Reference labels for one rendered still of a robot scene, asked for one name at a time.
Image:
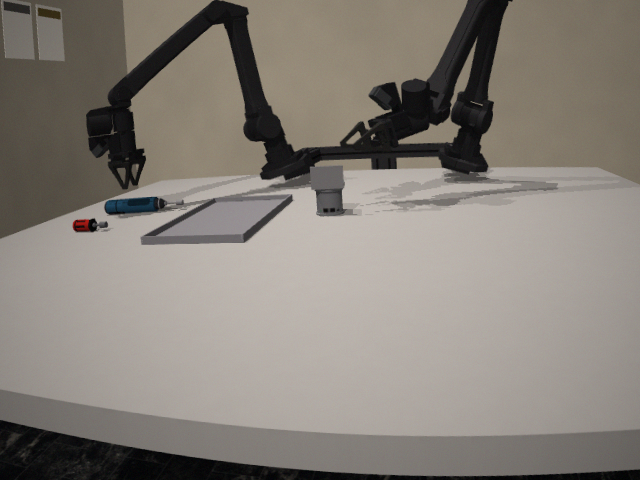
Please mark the grey l-shaped bracket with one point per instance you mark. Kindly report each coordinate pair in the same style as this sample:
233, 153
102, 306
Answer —
327, 177

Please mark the red-handled nut driver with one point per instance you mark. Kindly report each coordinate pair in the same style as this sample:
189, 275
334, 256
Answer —
88, 225

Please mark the dark grey cylinder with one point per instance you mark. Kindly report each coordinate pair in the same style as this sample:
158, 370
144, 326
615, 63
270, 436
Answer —
329, 202

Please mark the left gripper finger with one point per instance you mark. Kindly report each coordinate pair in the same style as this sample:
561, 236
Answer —
382, 136
360, 127

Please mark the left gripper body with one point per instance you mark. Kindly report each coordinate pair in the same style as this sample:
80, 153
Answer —
400, 134

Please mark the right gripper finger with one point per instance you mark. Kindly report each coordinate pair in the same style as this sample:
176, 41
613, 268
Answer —
128, 166
141, 163

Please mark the blue electric nut driver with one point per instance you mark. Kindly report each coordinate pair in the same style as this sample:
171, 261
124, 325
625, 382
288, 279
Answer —
137, 205

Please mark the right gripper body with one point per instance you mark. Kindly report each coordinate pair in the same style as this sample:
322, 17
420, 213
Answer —
127, 144

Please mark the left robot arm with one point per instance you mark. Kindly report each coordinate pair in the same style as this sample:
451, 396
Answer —
443, 80

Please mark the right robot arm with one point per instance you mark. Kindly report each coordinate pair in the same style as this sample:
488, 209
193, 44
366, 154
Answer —
262, 124

